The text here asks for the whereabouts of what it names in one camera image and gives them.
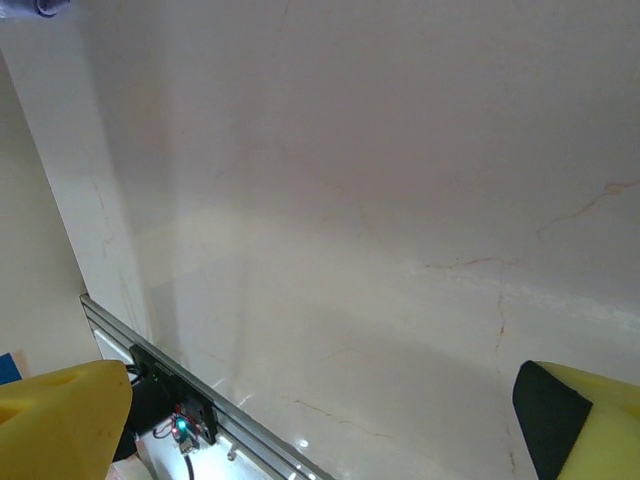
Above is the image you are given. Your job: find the small board with red wires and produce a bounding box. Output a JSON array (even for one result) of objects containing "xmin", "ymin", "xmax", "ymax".
[{"xmin": 154, "ymin": 407, "xmax": 207, "ymax": 456}]

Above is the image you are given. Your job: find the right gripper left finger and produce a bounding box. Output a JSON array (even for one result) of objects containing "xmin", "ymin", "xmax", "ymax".
[{"xmin": 0, "ymin": 359, "xmax": 134, "ymax": 480}]

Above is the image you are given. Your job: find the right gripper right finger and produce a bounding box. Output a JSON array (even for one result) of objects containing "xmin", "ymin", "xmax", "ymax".
[{"xmin": 511, "ymin": 359, "xmax": 640, "ymax": 480}]

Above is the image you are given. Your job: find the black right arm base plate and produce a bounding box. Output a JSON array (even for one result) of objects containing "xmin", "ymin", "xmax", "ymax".
[{"xmin": 128, "ymin": 343, "xmax": 219, "ymax": 447}]

